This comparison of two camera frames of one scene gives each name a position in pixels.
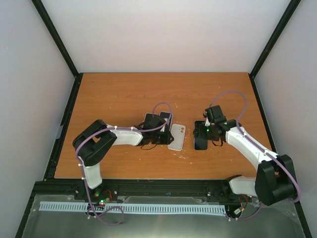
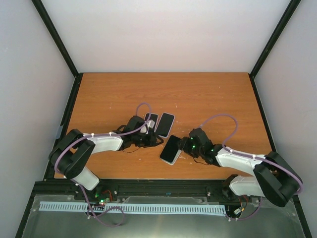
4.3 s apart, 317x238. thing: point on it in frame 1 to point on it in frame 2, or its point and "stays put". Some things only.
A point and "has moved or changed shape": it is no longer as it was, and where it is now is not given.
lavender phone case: (165, 115) stays put
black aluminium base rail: (214, 189) stays put
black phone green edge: (200, 140) has moved or changed shape
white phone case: (178, 132) to (178, 154)
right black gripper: (214, 139) to (184, 145)
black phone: (149, 121) stays put
